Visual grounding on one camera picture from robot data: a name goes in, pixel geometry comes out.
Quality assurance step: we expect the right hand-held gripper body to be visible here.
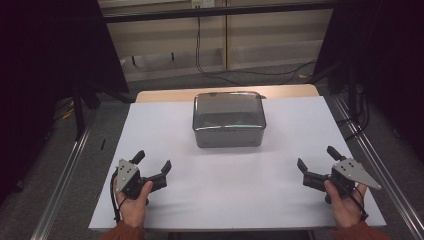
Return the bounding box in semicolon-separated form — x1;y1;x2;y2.
324;157;383;205

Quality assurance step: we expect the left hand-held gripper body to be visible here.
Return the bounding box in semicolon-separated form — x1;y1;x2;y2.
115;158;158;201

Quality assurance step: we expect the grey storage box clear lid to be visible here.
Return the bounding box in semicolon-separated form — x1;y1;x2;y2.
192;91;267;149

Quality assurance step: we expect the person's left hand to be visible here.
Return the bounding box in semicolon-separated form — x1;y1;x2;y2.
113;179;154;229

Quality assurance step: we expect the person's right hand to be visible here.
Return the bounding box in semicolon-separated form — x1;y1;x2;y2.
323;179;368;229

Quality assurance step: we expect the black metal stand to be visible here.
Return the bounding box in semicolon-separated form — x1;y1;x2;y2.
306;61;360;124
71;79;134;141

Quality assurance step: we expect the white table cover sheet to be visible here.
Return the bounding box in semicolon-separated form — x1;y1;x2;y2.
88;95;388;231

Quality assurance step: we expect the black curtain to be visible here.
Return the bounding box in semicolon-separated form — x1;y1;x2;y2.
313;0;424;163
0;0;130;206

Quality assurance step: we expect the black horizontal bar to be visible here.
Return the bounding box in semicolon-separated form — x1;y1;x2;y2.
103;1;338;24

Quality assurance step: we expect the metal floor rail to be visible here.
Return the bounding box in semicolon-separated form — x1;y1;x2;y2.
31;123;95;240
333;94;424;240

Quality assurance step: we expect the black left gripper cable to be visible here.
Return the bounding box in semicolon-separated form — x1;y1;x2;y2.
109;168;127;224

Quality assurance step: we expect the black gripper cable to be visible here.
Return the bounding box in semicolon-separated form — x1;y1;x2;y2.
109;168;127;224
329;178;370;222

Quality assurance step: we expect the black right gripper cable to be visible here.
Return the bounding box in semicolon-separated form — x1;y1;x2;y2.
329;178;370;222

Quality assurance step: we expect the black cable bundle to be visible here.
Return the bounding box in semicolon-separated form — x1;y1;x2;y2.
336;86;372;142

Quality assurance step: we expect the black hanging floor cable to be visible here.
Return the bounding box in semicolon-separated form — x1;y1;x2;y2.
194;16;318;86

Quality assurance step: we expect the white wall socket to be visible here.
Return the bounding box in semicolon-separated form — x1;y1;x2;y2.
191;0;216;9

